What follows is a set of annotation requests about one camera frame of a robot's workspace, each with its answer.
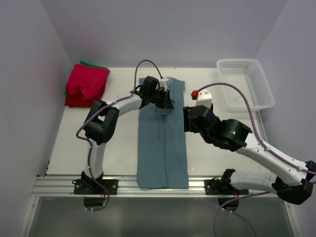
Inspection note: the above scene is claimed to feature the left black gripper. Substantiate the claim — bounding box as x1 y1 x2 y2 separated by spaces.
149 88 174 110

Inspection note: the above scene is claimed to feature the blue-grey t shirt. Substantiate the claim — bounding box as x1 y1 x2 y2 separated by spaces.
137 78 189 189

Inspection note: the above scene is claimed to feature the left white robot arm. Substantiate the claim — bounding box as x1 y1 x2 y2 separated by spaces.
76 76 174 194

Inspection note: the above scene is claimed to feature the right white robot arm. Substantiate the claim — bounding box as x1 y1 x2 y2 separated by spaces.
183 105 316 205

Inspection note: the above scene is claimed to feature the red folded t shirt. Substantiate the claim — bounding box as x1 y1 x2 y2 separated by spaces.
64 61 110 108

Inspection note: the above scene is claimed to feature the white plastic basket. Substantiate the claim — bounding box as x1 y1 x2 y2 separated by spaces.
216 59 275 112

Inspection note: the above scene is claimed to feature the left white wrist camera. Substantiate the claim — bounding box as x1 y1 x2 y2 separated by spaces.
158 77 172 92

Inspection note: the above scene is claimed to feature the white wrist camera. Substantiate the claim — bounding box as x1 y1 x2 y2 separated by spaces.
191 89 212 108
158 77 172 92

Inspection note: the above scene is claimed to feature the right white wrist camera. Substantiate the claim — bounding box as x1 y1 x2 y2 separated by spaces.
191 89 212 108

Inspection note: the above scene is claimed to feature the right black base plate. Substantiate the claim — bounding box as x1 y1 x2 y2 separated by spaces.
204 177 249 196

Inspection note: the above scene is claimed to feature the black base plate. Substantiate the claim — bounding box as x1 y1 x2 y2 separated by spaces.
204 177 249 196
72 179 118 195

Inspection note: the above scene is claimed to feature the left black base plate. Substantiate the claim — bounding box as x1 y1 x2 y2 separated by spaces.
72 179 118 195

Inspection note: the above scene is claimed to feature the aluminium mounting rail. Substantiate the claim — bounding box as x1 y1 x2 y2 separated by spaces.
32 172 277 198

